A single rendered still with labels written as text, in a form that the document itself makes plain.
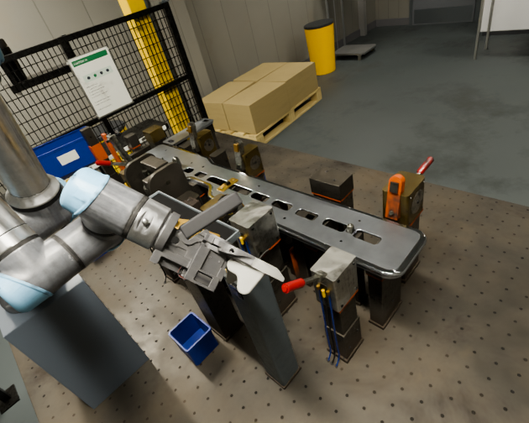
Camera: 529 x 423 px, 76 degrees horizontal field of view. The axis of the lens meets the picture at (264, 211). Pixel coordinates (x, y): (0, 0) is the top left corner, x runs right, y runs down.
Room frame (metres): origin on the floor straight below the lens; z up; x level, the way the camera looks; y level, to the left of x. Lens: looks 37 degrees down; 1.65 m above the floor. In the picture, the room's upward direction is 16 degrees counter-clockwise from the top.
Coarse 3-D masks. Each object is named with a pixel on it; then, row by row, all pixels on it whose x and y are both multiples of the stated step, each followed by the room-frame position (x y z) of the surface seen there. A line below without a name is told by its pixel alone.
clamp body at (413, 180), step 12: (408, 180) 0.75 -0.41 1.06; (420, 180) 0.73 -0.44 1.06; (384, 192) 0.73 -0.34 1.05; (408, 192) 0.70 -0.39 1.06; (420, 192) 0.72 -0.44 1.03; (384, 204) 0.73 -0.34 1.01; (408, 204) 0.68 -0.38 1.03; (420, 204) 0.73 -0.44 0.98; (384, 216) 0.73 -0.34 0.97; (408, 216) 0.68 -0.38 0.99; (408, 276) 0.69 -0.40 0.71
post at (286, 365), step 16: (256, 288) 0.48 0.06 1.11; (272, 288) 0.50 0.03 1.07; (240, 304) 0.49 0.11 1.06; (256, 304) 0.47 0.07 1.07; (272, 304) 0.49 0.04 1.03; (256, 320) 0.46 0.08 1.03; (272, 320) 0.48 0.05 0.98; (256, 336) 0.49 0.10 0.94; (272, 336) 0.48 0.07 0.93; (288, 336) 0.50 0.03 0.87; (272, 352) 0.46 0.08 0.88; (288, 352) 0.49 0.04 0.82; (272, 368) 0.48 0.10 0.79; (288, 368) 0.48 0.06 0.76; (288, 384) 0.47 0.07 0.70
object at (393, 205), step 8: (392, 176) 0.72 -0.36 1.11; (400, 176) 0.71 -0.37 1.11; (392, 184) 0.71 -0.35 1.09; (400, 184) 0.70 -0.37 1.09; (392, 192) 0.71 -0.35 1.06; (400, 192) 0.70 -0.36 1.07; (392, 200) 0.71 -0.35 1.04; (400, 200) 0.69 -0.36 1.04; (392, 208) 0.70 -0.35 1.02; (400, 208) 0.69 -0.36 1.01; (392, 216) 0.70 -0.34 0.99; (400, 216) 0.70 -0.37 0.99
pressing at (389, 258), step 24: (192, 168) 1.32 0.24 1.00; (216, 168) 1.26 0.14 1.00; (216, 192) 1.07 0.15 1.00; (264, 192) 0.98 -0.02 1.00; (288, 192) 0.94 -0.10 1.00; (288, 216) 0.82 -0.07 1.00; (336, 216) 0.76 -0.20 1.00; (360, 216) 0.73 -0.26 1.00; (312, 240) 0.68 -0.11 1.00; (336, 240) 0.66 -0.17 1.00; (360, 240) 0.63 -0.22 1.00; (384, 240) 0.61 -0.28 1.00; (408, 240) 0.59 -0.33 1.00; (360, 264) 0.55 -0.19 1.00; (384, 264) 0.53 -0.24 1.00; (408, 264) 0.52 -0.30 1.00
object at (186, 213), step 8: (160, 200) 0.86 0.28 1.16; (168, 200) 0.84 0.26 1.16; (176, 208) 0.79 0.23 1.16; (184, 208) 0.78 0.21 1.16; (184, 216) 0.74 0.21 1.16; (192, 216) 0.73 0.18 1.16; (216, 224) 0.67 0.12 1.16; (216, 232) 0.63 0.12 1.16; (224, 232) 0.63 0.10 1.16; (232, 232) 0.62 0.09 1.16; (176, 240) 0.65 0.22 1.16
